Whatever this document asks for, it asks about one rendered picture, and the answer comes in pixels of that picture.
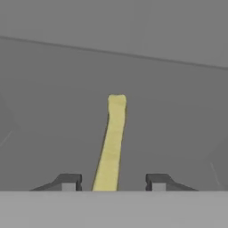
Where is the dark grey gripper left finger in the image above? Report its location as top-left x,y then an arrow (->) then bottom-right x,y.
29,173 -> 83,192

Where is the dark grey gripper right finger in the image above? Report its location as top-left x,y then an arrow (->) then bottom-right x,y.
144,173 -> 200,192

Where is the grey fridge door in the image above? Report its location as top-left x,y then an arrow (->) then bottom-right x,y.
0,35 -> 228,192

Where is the yellow fridge door handle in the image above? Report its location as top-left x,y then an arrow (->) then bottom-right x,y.
91,94 -> 128,192

